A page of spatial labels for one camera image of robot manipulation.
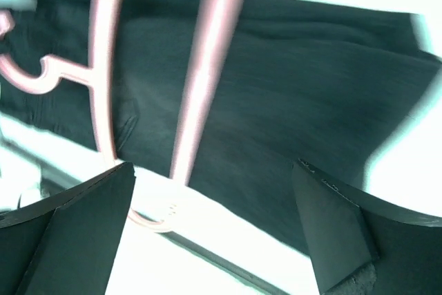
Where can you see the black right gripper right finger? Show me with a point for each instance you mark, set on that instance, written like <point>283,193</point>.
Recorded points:
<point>361,244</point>

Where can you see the aluminium table edge rail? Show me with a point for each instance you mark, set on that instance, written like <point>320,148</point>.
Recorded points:
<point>58,180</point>

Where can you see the black trousers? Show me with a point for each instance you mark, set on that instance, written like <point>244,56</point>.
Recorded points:
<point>302,80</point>

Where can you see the pink hanger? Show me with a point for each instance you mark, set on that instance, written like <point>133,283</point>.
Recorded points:
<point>72,49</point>

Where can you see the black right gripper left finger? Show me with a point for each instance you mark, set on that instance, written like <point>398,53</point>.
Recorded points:
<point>66,244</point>

